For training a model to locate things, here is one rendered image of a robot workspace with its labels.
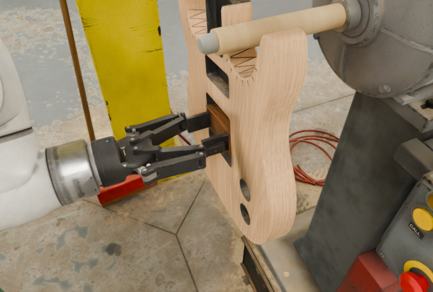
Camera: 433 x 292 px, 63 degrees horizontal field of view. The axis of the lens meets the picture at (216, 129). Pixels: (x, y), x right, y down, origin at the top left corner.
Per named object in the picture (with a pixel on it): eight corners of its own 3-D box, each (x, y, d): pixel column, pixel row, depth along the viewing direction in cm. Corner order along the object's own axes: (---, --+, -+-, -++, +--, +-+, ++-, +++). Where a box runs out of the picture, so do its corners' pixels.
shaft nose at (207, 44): (219, 40, 41) (218, 56, 42) (211, 28, 42) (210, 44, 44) (203, 44, 40) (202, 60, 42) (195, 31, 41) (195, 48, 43)
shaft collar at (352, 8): (366, 7, 45) (353, 36, 48) (346, -12, 47) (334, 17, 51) (354, 9, 44) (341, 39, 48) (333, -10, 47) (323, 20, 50)
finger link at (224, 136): (200, 139, 56) (202, 142, 55) (240, 128, 57) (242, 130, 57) (202, 154, 57) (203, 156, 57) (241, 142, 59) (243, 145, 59)
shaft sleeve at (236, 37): (349, 11, 45) (340, 32, 48) (334, -2, 47) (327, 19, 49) (220, 39, 40) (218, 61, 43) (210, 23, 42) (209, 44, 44)
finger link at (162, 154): (133, 145, 55) (131, 150, 53) (204, 140, 55) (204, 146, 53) (137, 164, 57) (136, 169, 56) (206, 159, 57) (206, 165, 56)
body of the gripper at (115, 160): (97, 167, 60) (151, 151, 62) (105, 200, 53) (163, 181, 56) (86, 131, 55) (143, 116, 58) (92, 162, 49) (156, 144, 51)
